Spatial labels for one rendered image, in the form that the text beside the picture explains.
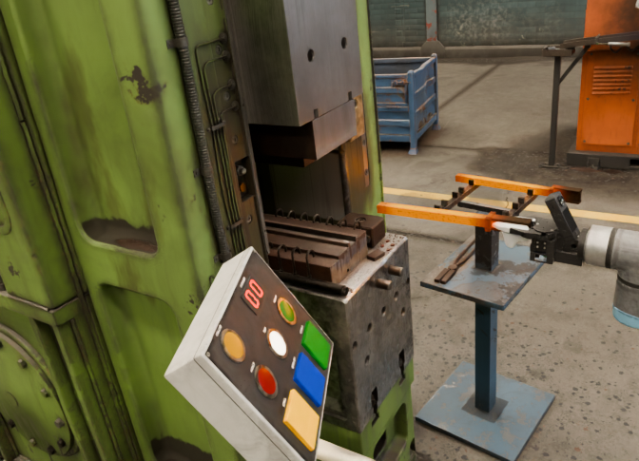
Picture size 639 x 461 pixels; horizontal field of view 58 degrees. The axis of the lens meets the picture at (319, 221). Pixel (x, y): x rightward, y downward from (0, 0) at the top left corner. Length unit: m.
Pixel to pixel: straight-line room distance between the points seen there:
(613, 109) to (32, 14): 4.04
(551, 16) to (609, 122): 4.25
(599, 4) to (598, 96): 0.63
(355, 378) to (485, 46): 7.85
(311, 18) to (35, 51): 0.61
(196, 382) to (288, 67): 0.68
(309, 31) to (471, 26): 7.90
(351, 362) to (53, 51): 1.04
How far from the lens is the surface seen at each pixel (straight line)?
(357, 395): 1.66
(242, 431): 0.97
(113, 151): 1.43
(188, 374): 0.92
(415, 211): 1.53
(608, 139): 4.85
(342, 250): 1.54
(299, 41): 1.29
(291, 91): 1.29
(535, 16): 8.93
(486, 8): 9.08
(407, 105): 5.13
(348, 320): 1.50
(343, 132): 1.47
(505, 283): 2.02
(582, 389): 2.66
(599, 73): 4.73
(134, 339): 1.74
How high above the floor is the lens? 1.71
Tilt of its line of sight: 25 degrees down
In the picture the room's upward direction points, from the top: 7 degrees counter-clockwise
